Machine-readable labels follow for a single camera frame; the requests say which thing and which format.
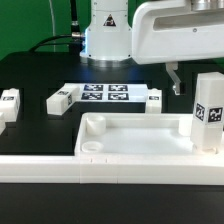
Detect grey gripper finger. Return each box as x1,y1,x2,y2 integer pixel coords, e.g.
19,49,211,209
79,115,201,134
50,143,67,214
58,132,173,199
165,62,181,95

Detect white desk top tray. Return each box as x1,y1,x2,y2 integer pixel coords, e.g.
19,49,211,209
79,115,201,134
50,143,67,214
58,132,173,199
74,111,224,158

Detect white L-shaped fence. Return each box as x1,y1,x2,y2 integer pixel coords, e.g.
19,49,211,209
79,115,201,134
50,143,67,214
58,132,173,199
0,114,224,186

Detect white marker base plate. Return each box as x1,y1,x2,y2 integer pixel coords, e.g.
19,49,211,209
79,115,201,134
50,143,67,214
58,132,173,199
65,83,148,102

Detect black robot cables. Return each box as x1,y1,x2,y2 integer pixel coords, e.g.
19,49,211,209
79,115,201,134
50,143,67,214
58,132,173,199
28,0,86,53

